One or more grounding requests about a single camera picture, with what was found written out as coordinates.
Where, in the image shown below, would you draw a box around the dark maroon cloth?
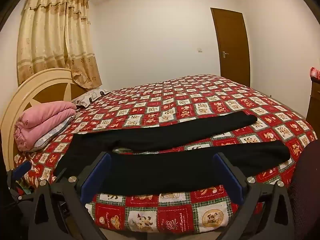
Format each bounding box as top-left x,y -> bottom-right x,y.
287,135 -> 320,240

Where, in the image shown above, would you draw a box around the folded pink blanket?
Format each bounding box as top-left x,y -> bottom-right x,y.
14,101 -> 77,152

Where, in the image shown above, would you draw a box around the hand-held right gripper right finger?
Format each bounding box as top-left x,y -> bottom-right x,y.
213,152 -> 296,240

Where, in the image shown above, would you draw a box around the beige patterned curtain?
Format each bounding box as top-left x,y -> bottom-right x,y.
17,0 -> 102,89

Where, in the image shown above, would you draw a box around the red checked cloth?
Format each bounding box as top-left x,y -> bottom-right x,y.
309,67 -> 320,82

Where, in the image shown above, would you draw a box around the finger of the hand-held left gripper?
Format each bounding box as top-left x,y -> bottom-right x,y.
7,160 -> 32,201

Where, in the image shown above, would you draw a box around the white patterned pillow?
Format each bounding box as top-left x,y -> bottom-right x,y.
71,89 -> 110,108

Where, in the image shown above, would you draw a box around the black pants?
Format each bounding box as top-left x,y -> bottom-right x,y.
54,112 -> 297,195

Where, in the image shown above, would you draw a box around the red printed patchwork bedspread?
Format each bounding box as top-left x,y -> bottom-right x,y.
14,74 -> 318,234

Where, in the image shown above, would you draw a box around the brown wooden door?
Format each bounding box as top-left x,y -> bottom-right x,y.
210,7 -> 251,87

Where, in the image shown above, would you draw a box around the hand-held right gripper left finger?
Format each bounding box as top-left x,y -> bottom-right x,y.
27,152 -> 112,240

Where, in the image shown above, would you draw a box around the brown wooden dresser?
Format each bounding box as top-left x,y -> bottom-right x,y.
305,81 -> 320,127

